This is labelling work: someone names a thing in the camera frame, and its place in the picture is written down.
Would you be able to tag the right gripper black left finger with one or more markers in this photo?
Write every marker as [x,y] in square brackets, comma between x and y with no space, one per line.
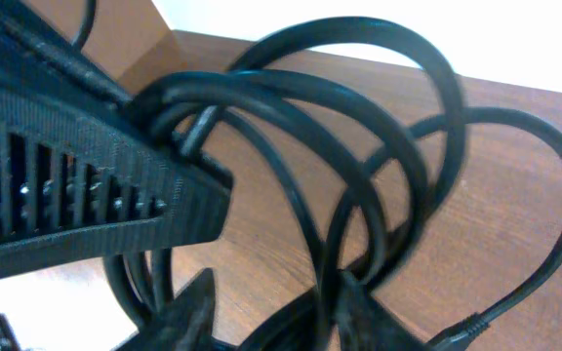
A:
[186,324]

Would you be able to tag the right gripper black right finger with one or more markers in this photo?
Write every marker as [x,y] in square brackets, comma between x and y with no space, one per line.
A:
[364,325]

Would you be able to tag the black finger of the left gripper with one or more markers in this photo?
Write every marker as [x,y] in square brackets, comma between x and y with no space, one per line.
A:
[77,180]

